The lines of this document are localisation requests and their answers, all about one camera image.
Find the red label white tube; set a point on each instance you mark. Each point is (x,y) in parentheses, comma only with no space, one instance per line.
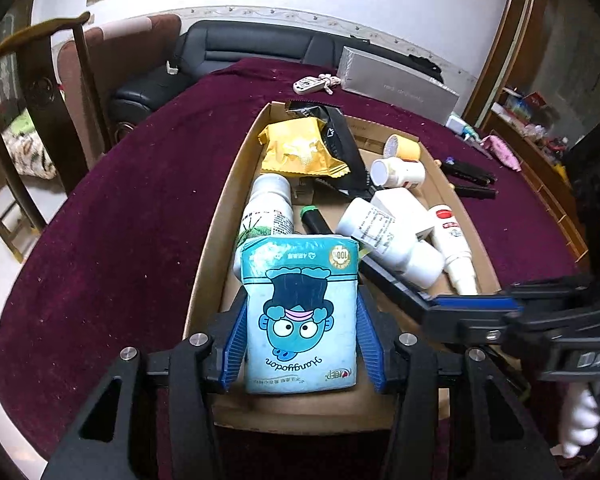
(450,240)

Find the black leather sofa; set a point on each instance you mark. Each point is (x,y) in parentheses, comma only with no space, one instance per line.
(250,45)

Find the small white pill bottle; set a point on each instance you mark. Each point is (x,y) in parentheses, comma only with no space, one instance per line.
(400,172)

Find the blue cartoon tissue pack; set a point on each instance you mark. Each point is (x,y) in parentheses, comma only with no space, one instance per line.
(300,320)

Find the white charger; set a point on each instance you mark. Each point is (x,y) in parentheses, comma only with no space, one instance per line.
(455,122)

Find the black snack packet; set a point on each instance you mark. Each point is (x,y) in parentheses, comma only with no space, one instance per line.
(340,140)

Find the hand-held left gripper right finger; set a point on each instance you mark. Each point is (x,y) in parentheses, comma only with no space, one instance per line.
(372,345)

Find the large white bottle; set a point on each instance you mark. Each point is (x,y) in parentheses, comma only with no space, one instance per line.
(380,232)

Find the person's right hand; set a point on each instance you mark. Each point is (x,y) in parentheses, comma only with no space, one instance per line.
(582,420)

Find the long black bar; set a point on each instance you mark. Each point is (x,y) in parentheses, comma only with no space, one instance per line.
(390,282)

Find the cardboard box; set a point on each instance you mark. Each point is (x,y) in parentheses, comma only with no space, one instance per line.
(305,410)

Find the green patterned blanket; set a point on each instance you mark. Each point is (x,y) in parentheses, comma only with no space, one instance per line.
(25,150)

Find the green label white bottle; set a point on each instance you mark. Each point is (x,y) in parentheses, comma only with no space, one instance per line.
(270,205)

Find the long grey box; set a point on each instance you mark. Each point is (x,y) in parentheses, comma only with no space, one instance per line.
(395,85)

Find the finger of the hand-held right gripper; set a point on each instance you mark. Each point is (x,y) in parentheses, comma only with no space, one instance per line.
(545,292)
(470,322)

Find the small yellow bottle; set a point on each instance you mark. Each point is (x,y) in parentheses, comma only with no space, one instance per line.
(405,149)

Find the pink cloth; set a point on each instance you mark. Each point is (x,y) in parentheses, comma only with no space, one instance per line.
(502,152)

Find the pink upholstered chair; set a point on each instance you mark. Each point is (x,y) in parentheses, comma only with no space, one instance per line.
(90,85)

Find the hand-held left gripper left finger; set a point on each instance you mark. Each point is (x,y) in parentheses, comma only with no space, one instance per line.
(232,345)

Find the yellow snack packet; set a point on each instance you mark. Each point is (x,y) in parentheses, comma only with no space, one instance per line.
(300,150)

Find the black marker green cap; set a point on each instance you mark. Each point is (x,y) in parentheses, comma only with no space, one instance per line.
(315,220)

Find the white box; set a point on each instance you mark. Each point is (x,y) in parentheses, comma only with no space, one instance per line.
(405,210)

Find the white key fob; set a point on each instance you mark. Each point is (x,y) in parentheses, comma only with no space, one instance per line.
(307,84)

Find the wooden chair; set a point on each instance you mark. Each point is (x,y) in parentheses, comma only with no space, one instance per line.
(35,60)

